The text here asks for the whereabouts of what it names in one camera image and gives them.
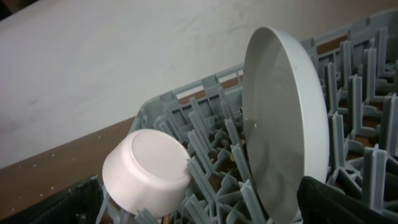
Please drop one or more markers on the white bowl with food scraps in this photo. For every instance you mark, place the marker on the white bowl with food scraps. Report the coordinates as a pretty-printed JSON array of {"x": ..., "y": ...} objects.
[{"x": 147, "y": 170}]

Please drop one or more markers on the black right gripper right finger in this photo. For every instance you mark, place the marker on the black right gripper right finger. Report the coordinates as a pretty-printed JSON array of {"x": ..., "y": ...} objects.
[{"x": 320, "y": 204}]

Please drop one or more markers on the grey plastic dishwasher rack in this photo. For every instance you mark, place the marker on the grey plastic dishwasher rack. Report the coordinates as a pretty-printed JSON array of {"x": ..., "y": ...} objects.
[{"x": 357, "y": 68}]

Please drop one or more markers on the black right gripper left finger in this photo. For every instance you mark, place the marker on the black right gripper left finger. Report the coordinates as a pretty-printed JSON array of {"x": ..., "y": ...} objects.
[{"x": 78, "y": 203}]

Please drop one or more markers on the grey plate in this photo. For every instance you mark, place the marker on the grey plate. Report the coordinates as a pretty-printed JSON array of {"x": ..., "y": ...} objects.
[{"x": 285, "y": 121}]

